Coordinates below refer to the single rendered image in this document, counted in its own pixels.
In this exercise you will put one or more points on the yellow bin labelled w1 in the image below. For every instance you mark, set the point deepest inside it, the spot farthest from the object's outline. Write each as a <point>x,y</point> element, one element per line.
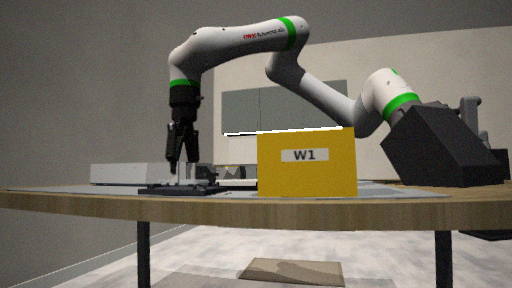
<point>307,163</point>

